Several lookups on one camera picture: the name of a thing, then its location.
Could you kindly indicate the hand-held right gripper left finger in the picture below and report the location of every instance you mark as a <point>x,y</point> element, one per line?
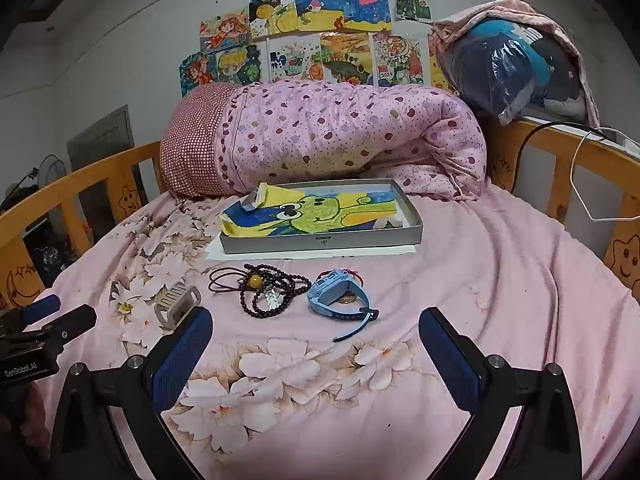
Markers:
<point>182,355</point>

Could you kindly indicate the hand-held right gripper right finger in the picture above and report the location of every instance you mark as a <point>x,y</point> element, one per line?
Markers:
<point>450,360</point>

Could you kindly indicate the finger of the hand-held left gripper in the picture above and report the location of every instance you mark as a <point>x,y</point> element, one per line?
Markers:
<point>72,322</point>
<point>42,306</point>

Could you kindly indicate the clear beaded hair clip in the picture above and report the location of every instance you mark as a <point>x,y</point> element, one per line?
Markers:
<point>270,300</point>

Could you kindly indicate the black hair clip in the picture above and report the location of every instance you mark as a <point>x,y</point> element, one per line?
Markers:
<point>280,287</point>

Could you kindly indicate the blue smartwatch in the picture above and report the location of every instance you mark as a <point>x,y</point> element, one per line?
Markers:
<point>332,292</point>

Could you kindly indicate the framed cartoon frog painting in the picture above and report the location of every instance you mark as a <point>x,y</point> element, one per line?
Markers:
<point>320,245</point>

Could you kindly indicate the pink floral bed sheet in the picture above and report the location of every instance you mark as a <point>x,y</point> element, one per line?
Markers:
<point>500,270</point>

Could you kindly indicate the white paper sheet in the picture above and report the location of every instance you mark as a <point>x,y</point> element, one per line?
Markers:
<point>215,252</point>

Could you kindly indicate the wooden chair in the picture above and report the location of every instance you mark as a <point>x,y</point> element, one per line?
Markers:
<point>80,185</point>

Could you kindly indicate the small fan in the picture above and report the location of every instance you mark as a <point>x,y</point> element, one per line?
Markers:
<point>52,167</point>

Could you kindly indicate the grey cabinet door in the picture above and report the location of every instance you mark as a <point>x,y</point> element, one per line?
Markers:
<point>102,137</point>

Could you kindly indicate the frog crayon drawing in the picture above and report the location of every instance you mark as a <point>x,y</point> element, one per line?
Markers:
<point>310,210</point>

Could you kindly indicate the pink apple-print rolled quilt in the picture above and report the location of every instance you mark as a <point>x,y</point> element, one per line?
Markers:
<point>325,135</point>

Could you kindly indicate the plastic bag of blue clothes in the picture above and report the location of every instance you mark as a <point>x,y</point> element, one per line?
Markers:
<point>505,70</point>

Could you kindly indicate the group of wall drawings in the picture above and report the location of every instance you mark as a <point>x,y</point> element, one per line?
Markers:
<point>310,35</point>

